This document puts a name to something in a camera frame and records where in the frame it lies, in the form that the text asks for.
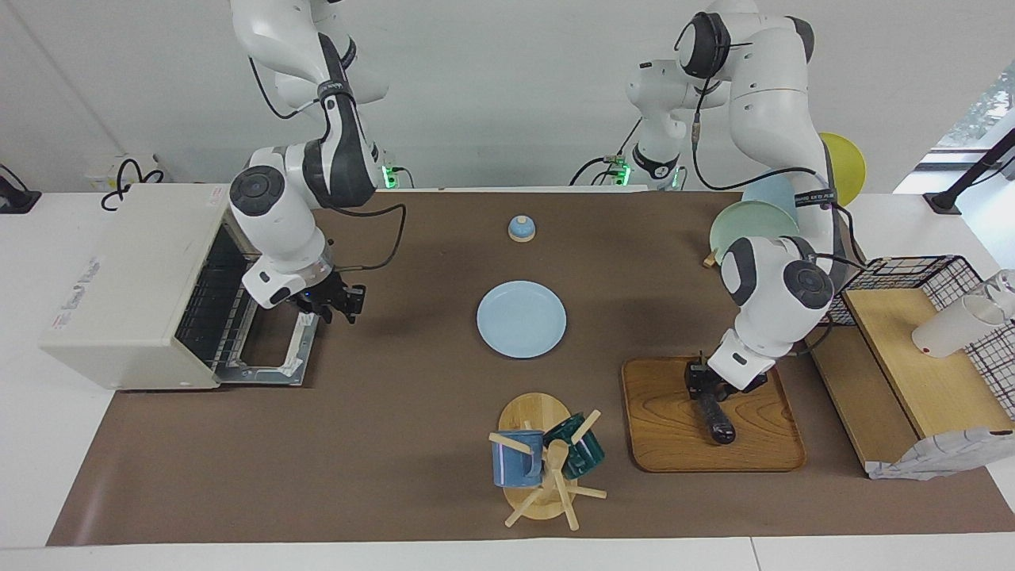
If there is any dark purple eggplant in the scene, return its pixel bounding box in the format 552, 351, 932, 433
696, 351, 737, 445

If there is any glass oven door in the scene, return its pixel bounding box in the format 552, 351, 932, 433
213, 309, 320, 388

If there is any beige toaster oven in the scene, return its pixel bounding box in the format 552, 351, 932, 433
40, 182, 320, 391

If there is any rectangular wooden tray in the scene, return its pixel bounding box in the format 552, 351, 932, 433
620, 356, 808, 474

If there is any brown table mat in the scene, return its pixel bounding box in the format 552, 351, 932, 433
46, 190, 1015, 546

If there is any dark green mug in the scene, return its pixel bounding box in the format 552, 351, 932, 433
543, 412, 606, 480

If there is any wooden mug tree stand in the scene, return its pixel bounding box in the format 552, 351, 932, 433
488, 392, 608, 531

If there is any light blue racked plate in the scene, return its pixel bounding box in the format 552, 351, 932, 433
741, 174, 798, 227

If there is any wooden shelf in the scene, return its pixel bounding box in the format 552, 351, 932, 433
801, 287, 1015, 477

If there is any blue mug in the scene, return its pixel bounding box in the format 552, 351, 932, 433
492, 430, 546, 488

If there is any white cup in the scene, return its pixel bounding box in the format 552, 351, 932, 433
911, 270, 1015, 359

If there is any white power strip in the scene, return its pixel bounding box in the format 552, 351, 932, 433
86, 153, 166, 191

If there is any grey checked cloth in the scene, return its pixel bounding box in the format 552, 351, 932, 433
867, 325, 1015, 481

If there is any yellow plate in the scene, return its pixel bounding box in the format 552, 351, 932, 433
817, 132, 868, 207

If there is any black table clamp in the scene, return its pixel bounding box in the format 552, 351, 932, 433
0, 164, 42, 215

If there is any black angled stand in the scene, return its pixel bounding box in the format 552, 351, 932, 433
922, 127, 1015, 215

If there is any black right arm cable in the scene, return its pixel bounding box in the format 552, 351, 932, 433
248, 56, 408, 272

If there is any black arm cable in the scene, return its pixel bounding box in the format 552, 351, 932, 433
674, 32, 867, 270
248, 56, 408, 272

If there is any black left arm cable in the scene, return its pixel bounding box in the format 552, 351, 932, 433
674, 32, 867, 270

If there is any black coiled cable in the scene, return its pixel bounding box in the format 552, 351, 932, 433
101, 159, 165, 212

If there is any black wire basket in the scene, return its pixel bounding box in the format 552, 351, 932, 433
799, 255, 1015, 421

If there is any black base cable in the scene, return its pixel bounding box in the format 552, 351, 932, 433
569, 117, 645, 187

